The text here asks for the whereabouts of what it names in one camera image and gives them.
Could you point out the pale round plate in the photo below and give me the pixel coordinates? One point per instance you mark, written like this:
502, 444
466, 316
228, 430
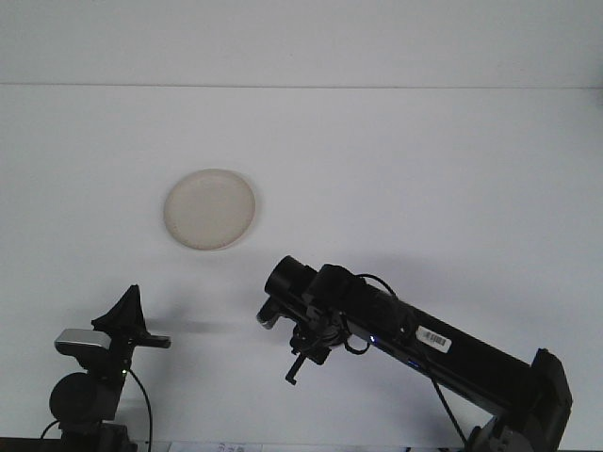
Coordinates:
209, 209

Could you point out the white printed paper sheet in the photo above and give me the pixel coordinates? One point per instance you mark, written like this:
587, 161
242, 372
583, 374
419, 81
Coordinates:
226, 446

